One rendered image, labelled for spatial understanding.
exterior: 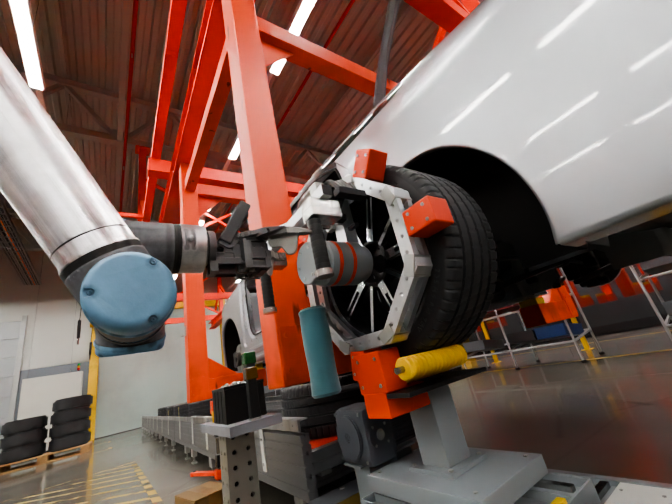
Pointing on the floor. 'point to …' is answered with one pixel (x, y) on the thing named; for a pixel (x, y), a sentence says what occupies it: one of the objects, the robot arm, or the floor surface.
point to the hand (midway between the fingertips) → (297, 244)
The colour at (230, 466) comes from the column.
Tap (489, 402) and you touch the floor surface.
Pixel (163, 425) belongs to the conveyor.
